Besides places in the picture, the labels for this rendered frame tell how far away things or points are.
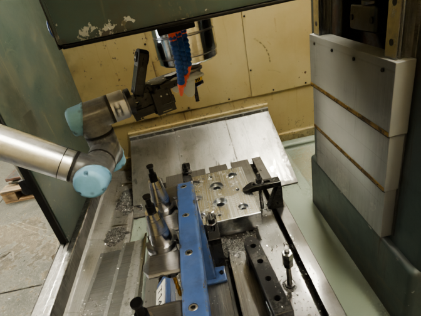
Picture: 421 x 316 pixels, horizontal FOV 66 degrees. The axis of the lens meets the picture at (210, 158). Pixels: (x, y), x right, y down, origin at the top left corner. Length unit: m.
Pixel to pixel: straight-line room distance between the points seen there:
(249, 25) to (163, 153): 0.88
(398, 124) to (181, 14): 0.56
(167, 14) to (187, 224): 0.38
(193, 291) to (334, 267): 0.89
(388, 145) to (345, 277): 0.60
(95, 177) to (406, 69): 0.71
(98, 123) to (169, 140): 1.19
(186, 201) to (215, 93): 1.33
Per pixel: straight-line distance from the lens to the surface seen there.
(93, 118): 0.84
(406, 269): 1.06
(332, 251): 1.41
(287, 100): 2.12
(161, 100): 0.86
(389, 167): 0.93
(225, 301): 0.93
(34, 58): 1.64
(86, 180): 0.75
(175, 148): 1.95
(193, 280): 0.55
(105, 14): 0.56
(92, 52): 1.96
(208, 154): 1.88
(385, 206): 1.01
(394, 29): 0.82
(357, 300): 1.28
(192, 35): 0.81
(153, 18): 0.56
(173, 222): 0.69
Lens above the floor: 1.64
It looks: 29 degrees down
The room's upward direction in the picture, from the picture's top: 12 degrees counter-clockwise
